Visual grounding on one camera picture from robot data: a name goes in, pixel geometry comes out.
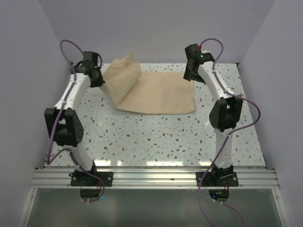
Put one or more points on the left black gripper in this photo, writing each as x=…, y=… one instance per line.
x=96, y=84

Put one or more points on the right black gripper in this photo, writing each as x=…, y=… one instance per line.
x=189, y=76

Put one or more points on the beige surgical wrap cloth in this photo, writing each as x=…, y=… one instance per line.
x=145, y=92

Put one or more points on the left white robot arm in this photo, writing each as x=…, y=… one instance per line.
x=64, y=126

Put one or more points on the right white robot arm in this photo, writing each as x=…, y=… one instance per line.
x=223, y=117

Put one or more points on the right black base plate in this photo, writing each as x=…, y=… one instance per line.
x=210, y=181

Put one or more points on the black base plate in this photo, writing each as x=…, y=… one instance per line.
x=210, y=181
x=104, y=179

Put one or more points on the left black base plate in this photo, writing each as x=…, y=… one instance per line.
x=104, y=179

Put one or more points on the aluminium mounting rail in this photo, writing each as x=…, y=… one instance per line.
x=155, y=178

